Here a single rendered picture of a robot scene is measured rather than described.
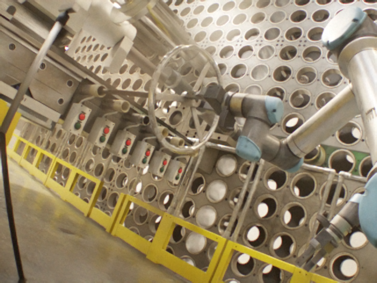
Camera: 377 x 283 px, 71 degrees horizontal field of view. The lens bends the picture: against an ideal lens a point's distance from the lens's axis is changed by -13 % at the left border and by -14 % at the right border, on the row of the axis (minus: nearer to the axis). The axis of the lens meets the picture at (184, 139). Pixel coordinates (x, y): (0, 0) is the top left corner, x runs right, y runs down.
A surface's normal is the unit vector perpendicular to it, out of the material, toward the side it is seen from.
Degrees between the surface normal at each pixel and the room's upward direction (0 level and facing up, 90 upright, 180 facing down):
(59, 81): 90
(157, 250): 90
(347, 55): 136
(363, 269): 90
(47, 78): 90
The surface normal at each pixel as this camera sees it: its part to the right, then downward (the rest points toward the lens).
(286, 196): -0.56, -0.38
